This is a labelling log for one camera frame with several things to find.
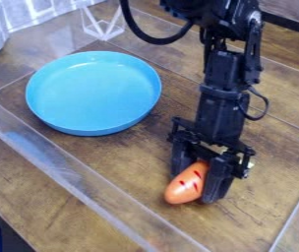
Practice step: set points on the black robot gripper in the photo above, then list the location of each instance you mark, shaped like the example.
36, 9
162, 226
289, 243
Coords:
212, 138

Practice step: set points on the orange toy carrot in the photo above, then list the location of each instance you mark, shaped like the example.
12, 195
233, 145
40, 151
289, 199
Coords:
188, 186

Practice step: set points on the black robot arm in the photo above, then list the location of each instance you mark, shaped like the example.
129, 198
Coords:
230, 33

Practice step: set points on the blue round tray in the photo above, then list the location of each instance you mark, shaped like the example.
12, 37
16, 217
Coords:
94, 93

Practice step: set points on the black bar at back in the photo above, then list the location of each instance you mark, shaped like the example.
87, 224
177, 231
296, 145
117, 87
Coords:
280, 21

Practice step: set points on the clear acrylic barrier wall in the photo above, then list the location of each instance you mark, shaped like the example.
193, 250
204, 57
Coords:
86, 194

